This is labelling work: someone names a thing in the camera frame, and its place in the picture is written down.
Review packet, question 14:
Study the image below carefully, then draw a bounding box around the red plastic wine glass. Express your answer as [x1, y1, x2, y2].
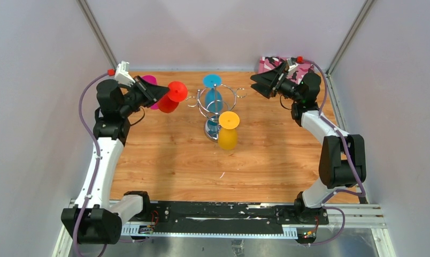
[157, 81, 188, 113]

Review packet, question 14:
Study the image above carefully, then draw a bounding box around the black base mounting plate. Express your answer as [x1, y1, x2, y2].
[123, 201, 329, 238]

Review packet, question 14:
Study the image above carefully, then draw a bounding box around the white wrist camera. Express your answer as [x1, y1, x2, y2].
[114, 61, 135, 87]
[286, 57, 299, 73]

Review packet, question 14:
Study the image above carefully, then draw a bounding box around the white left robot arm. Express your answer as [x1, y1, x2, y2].
[61, 76, 170, 245]

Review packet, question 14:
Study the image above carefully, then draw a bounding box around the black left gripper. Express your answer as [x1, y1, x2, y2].
[118, 75, 169, 117]

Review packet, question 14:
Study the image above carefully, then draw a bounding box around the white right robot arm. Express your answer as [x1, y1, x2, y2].
[250, 59, 366, 224]

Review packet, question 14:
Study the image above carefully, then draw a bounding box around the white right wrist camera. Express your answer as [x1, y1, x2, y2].
[286, 57, 299, 73]

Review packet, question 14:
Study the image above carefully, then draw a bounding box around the chrome wire glass rack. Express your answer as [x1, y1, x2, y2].
[185, 82, 247, 142]

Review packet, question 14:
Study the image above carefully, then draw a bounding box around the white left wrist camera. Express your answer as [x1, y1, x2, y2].
[114, 61, 135, 87]

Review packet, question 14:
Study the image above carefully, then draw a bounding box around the yellow plastic wine glass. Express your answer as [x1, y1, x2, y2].
[218, 111, 240, 150]

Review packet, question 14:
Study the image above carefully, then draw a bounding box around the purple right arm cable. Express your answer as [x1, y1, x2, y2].
[300, 59, 367, 247]

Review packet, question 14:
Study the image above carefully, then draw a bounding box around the pink plastic wine glass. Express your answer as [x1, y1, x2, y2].
[141, 74, 160, 110]

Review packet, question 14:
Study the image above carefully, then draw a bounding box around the pink camouflage folded cloth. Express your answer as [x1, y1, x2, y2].
[258, 55, 316, 86]

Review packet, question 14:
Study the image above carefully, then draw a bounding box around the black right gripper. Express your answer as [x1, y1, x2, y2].
[250, 62, 303, 103]

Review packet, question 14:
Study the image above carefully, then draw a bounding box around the blue plastic wine glass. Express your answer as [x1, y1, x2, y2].
[203, 74, 223, 141]

